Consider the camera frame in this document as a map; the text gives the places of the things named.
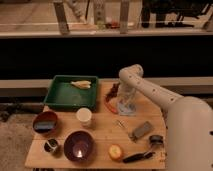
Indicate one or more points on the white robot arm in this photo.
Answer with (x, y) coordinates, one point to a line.
(189, 137)

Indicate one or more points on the metal clip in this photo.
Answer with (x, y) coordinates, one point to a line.
(120, 124)

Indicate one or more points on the green plastic tray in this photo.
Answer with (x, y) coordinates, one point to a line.
(62, 95)

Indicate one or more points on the small metal can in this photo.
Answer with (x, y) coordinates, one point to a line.
(51, 146)

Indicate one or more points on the dark red grapes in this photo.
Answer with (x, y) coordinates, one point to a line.
(113, 91)

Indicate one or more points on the white cup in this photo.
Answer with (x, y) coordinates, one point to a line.
(84, 116)

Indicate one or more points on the blue sponge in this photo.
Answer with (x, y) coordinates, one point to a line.
(44, 126)

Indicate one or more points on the orange fruit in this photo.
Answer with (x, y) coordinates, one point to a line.
(115, 152)

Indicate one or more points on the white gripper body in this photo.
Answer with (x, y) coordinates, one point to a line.
(126, 96)

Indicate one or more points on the orange carrot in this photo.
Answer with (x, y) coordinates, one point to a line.
(110, 107)

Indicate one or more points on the purple bowl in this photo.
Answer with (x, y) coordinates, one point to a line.
(78, 146)

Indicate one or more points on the black handled peeler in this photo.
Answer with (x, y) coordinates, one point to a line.
(137, 157)

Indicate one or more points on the grey sponge block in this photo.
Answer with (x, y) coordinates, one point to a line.
(142, 130)

